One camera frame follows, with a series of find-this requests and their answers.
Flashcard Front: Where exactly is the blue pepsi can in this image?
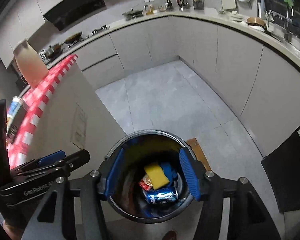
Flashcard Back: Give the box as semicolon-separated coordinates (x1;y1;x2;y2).
145;187;178;204

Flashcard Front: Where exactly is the yellow sponge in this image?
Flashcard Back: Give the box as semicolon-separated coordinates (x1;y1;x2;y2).
144;164;169;190

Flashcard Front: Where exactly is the green white carton box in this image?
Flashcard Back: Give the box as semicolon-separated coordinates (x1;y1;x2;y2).
6;96;29;144

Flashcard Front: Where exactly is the blue cloth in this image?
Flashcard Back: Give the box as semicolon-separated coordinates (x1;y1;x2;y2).
160;163;178;186

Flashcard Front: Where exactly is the white blue small carton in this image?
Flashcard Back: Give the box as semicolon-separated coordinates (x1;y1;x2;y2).
139;174;153;191

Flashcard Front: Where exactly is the black trash bucket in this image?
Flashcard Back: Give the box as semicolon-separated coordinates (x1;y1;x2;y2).
105;130;196;224

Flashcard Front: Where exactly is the red checkered tablecloth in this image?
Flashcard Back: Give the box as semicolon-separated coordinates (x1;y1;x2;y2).
7;54;78;169

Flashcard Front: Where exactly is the black dishwasher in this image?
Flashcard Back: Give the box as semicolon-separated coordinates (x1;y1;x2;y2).
261;125;300;213

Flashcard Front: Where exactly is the pink thermos jug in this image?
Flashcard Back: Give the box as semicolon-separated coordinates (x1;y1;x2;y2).
13;39;49;88

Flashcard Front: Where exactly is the wooden stool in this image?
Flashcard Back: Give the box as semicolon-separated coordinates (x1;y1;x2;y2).
186;138;212;171

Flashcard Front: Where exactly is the frying pan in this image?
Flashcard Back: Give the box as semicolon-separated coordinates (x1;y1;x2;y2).
64;31;82;44

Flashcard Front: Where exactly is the gas stove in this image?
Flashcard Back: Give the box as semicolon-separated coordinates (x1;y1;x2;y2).
91;25;109;36

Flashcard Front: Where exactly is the black range hood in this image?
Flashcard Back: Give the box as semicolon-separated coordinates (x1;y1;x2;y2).
43;0;106;31

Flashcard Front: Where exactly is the dark wine bottle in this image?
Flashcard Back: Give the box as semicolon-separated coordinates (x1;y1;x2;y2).
165;0;173;9

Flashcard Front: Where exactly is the sink faucet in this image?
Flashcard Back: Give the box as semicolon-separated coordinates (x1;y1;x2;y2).
269;5;295;43

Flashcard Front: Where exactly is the utensil holder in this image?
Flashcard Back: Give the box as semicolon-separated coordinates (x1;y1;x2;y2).
192;0;204;10

